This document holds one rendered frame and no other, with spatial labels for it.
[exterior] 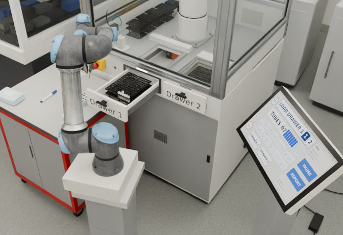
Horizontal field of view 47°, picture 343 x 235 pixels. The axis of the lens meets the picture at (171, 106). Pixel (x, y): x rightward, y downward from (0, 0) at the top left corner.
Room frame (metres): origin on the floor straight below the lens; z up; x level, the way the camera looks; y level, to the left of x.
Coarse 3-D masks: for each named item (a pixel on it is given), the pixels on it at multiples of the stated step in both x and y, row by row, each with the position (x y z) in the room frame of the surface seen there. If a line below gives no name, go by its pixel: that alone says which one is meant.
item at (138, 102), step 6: (126, 72) 2.11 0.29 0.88; (132, 72) 2.12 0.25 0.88; (138, 72) 2.09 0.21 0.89; (114, 78) 2.02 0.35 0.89; (144, 78) 2.06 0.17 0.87; (150, 78) 2.04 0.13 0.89; (108, 84) 1.97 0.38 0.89; (150, 84) 2.04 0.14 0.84; (156, 84) 1.97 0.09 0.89; (96, 90) 1.89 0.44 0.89; (102, 90) 1.92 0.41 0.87; (150, 90) 1.92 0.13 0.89; (156, 90) 1.96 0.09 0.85; (108, 96) 1.91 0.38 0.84; (144, 96) 1.87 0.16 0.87; (150, 96) 1.91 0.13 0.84; (120, 102) 1.85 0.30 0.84; (132, 102) 1.78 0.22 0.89; (138, 102) 1.82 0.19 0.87; (132, 108) 1.77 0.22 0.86
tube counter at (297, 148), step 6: (282, 126) 1.35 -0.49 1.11; (282, 132) 1.33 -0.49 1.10; (288, 132) 1.31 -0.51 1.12; (288, 138) 1.28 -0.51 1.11; (294, 138) 1.27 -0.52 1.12; (288, 144) 1.26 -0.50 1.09; (294, 144) 1.24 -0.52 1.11; (300, 144) 1.22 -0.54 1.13; (294, 150) 1.22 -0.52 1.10; (300, 150) 1.20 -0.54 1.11
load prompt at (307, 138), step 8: (280, 104) 1.46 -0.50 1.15; (280, 112) 1.42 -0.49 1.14; (288, 112) 1.40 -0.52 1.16; (288, 120) 1.36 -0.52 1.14; (296, 120) 1.34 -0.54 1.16; (296, 128) 1.30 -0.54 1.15; (304, 128) 1.28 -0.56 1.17; (304, 136) 1.25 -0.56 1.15; (312, 136) 1.22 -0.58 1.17; (304, 144) 1.21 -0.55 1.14; (312, 144) 1.19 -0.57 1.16
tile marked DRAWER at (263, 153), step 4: (260, 148) 1.32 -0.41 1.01; (264, 148) 1.31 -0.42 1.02; (260, 152) 1.30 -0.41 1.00; (264, 152) 1.29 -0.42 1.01; (260, 156) 1.28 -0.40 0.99; (264, 156) 1.27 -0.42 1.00; (268, 156) 1.26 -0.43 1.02; (264, 160) 1.26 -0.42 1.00; (268, 160) 1.24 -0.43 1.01; (272, 160) 1.23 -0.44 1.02; (264, 164) 1.24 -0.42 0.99
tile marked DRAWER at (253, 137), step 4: (252, 132) 1.42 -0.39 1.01; (248, 136) 1.42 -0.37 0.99; (252, 136) 1.40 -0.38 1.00; (256, 136) 1.39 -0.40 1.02; (252, 140) 1.38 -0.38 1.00; (256, 140) 1.37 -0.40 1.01; (260, 140) 1.36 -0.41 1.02; (252, 144) 1.36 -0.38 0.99; (256, 144) 1.35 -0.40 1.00; (260, 144) 1.34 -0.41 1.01; (256, 148) 1.33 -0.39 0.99
